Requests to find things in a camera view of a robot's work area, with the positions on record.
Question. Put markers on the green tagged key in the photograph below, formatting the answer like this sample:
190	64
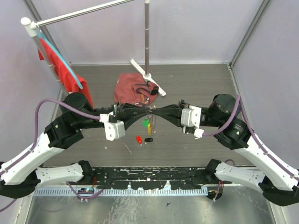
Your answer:
145	122

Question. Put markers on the blue clothes hanger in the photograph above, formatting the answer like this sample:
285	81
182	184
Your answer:
74	76

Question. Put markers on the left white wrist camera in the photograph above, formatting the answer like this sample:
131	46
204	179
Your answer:
114	128

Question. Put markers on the aluminium frame post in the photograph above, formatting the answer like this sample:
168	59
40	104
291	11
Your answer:
38	12
250	30

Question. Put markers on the black tagged key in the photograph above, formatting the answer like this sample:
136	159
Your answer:
148	140

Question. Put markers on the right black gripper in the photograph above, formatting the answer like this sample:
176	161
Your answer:
172	112

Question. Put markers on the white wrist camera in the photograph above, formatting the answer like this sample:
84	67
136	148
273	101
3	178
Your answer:
191	117
114	128

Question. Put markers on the white metal clothes rack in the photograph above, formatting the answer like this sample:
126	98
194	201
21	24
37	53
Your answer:
93	40

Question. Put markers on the aluminium frame post left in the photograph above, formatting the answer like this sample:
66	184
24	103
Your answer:
38	12

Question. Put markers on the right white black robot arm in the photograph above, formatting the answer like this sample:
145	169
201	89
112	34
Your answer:
226	120

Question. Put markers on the white slotted cable duct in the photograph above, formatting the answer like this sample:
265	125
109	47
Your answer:
166	191

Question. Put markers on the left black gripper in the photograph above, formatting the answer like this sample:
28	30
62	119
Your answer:
129	113

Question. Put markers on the aluminium frame post right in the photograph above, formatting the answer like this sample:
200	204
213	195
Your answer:
250	30

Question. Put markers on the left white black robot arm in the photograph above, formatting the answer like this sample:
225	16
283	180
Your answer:
20	176

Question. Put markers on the red tagged key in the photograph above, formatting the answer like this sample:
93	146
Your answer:
139	139

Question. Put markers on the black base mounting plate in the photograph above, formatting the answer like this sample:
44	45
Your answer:
148	178

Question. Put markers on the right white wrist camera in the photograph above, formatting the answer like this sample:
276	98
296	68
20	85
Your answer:
191	117

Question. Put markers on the keyring with yellow tag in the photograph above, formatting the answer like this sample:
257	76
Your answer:
152	123

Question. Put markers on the maroon cloth bag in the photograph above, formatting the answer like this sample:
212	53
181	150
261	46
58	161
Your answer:
132	89

